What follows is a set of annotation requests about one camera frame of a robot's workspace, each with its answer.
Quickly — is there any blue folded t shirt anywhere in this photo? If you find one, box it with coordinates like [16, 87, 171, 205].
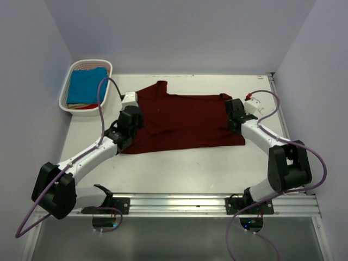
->
[67, 67, 108, 104]

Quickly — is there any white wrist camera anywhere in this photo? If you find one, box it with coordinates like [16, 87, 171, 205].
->
[243, 93, 261, 114]
[121, 91, 139, 110]

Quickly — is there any white plastic laundry basket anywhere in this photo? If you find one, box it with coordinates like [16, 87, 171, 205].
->
[59, 59, 113, 116]

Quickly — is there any dark red t shirt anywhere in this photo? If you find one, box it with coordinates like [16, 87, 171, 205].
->
[123, 81, 245, 154]

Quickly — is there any aluminium table right rail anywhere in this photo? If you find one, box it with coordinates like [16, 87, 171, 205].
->
[266, 72, 290, 139]

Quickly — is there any red folded t shirt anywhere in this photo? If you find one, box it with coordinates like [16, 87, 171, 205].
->
[80, 104, 98, 110]

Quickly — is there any beige folded t shirt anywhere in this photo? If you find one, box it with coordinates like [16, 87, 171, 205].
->
[67, 103, 90, 109]

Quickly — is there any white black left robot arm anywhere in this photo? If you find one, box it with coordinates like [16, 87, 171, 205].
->
[32, 105, 145, 220]

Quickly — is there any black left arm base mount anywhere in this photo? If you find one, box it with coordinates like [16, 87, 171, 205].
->
[81, 197, 131, 215]

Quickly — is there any aluminium table rail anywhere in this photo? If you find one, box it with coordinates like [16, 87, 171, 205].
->
[266, 72, 290, 139]
[107, 194, 321, 217]

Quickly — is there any aluminium table front rail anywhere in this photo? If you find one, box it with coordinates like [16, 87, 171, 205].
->
[107, 194, 321, 217]

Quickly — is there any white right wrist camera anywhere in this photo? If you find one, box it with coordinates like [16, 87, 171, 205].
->
[243, 93, 261, 114]

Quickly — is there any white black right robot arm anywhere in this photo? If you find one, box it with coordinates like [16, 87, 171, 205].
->
[225, 99, 312, 214]

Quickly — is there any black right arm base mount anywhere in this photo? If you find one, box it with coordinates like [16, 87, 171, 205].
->
[225, 194, 275, 215]

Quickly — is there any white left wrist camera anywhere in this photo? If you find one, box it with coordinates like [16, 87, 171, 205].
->
[121, 91, 139, 110]

